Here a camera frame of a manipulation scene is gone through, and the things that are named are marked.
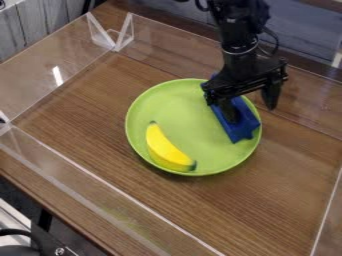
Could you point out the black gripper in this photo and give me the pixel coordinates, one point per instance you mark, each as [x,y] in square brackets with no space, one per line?
[246,73]

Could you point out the yellow toy banana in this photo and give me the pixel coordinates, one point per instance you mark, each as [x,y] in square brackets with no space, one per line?
[165,153]

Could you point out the clear acrylic enclosure wall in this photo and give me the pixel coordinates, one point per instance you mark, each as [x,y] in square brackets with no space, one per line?
[66,92]

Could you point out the green plate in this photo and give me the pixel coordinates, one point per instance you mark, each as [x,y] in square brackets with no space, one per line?
[176,105]

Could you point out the clear acrylic corner bracket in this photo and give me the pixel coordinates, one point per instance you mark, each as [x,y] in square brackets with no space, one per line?
[110,38]

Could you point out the black device with screw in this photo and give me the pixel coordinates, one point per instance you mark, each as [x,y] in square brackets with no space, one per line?
[50,246]

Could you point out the blue plastic block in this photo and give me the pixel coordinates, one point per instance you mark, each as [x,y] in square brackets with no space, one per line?
[249,122]

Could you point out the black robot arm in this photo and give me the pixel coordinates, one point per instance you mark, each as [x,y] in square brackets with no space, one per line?
[249,46]

